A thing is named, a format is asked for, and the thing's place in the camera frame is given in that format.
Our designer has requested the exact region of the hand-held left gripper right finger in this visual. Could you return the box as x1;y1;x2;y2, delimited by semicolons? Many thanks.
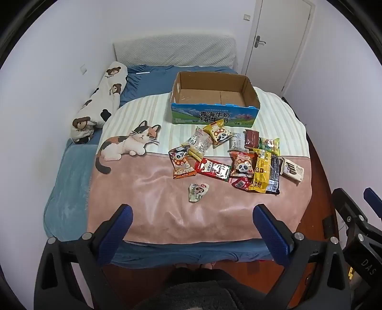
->
253;204;351;310

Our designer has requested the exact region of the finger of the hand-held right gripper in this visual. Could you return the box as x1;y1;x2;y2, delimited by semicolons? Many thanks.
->
331;188;369;257
362;187;382;227

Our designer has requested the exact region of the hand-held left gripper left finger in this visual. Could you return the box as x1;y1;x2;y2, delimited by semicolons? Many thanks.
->
34;203;133;310

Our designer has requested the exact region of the long black snack packet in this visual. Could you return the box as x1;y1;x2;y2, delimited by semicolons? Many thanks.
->
267;154;281;195

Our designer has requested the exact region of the white chocolate biscuit packet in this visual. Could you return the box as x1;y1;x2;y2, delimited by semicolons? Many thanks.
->
281;158;304;183

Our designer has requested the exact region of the small red snack packet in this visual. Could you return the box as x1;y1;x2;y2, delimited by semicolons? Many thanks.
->
231;176;253;190

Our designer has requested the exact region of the long yellow snack packet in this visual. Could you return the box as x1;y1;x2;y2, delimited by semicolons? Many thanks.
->
249;148;272;191

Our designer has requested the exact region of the orange panda snack packet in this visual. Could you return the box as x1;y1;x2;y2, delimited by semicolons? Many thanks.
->
229;150;257;177
168;146;196;179

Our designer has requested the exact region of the small green white packet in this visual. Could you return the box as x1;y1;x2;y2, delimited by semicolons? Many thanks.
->
188;183;209;203

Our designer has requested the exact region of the long red snack packet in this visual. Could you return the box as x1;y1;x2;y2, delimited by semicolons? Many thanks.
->
195;158;233;182

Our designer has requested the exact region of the colourful candy ball packet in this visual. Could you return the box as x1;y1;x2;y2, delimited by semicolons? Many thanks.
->
259;137;280;156

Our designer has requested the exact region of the dark red snack packet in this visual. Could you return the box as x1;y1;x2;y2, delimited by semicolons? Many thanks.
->
244;129;261;149

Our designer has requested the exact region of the white grey snack packet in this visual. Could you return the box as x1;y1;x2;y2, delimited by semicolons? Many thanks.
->
229;132;246;151

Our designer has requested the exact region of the yellow panda snack packet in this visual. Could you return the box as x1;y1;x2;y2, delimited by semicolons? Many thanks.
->
203;123;233;149

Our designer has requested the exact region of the translucent snack packet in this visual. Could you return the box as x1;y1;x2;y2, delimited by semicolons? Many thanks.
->
183;127;214;158

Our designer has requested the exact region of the printed cardboard box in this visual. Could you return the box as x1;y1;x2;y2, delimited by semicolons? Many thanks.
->
170;71;261;125

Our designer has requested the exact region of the cat printed blanket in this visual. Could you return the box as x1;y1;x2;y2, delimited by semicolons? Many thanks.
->
86;89;312;243

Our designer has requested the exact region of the light blue fleece blanket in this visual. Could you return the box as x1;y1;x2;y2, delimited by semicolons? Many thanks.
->
43;140;100;242

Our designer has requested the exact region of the person's dark fleece clothing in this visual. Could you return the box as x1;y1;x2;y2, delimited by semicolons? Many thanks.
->
134;268;269;310

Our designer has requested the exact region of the bear print long pillow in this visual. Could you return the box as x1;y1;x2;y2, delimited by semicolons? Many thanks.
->
70;61;129;145

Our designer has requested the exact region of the blue bed sheet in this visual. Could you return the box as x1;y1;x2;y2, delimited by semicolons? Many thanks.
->
67;64;271;266

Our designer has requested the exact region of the white door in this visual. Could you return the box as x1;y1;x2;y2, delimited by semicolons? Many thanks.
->
240;0;315;96

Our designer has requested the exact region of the grey padded headboard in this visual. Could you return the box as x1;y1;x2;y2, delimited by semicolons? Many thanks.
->
113;35;239;70

